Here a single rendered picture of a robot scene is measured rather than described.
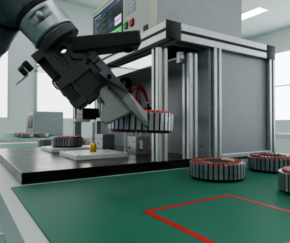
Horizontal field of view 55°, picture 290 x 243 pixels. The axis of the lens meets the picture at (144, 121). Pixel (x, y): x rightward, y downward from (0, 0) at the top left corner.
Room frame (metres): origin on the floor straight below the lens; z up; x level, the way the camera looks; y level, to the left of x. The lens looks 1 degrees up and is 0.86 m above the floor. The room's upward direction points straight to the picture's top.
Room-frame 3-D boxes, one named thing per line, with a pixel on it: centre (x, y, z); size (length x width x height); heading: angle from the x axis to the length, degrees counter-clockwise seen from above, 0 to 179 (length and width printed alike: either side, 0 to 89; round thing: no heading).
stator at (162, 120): (0.48, 0.01, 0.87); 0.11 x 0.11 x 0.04
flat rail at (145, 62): (0.96, 0.13, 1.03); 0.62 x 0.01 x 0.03; 32
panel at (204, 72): (1.05, 0.00, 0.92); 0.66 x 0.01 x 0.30; 32
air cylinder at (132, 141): (0.88, 0.03, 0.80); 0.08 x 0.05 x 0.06; 32
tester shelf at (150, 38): (1.08, -0.06, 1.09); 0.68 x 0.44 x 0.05; 32
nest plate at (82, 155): (0.81, 0.15, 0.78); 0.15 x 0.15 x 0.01; 32
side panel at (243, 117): (0.85, -0.30, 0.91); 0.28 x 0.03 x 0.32; 122
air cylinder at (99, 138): (1.09, 0.16, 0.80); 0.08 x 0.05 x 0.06; 32
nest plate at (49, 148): (1.01, 0.28, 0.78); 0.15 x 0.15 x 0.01; 32
